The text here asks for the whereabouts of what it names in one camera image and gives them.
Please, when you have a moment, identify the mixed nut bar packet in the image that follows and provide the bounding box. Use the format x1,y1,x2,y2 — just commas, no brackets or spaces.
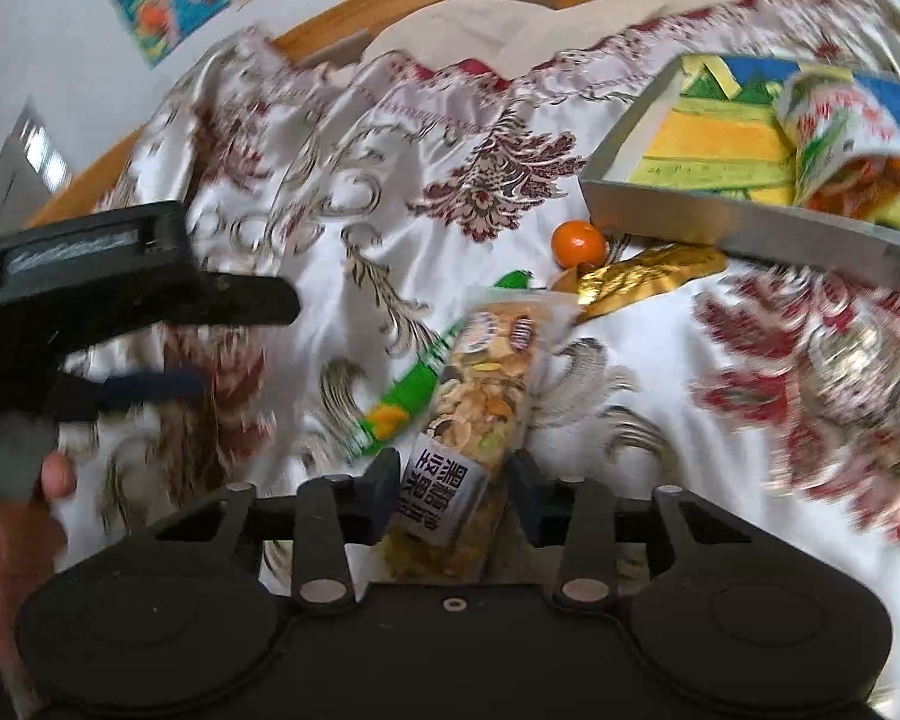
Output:
383,289,578,583

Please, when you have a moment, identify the small orange mandarin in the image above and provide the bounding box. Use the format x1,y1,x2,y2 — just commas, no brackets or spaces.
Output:
551,220,608,270

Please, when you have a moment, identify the green white seaweed pouch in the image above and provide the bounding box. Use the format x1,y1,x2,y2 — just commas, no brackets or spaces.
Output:
774,71,900,208

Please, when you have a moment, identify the orange snack packet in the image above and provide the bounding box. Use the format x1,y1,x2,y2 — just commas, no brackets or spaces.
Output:
805,156,900,231

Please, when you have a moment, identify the person's left hand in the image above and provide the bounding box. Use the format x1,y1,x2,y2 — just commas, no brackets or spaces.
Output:
0,452,77,667

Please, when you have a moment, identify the green candy wrapper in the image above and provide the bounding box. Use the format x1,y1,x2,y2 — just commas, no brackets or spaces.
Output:
347,268,535,464

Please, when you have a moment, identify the gold foil snack wrapper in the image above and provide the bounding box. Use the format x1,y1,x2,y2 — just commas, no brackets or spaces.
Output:
551,244,728,323

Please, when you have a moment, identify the silver floral satin bedspread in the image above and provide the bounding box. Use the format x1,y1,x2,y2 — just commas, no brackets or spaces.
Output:
59,0,900,718

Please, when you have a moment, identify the grey tray with colourful drawing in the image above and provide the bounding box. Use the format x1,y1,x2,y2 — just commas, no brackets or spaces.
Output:
580,54,900,289

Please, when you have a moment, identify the cream pillow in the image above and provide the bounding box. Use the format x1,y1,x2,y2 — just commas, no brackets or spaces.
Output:
359,0,731,80

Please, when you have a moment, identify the window with grey frame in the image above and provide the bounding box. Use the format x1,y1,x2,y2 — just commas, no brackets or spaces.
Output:
0,101,73,236

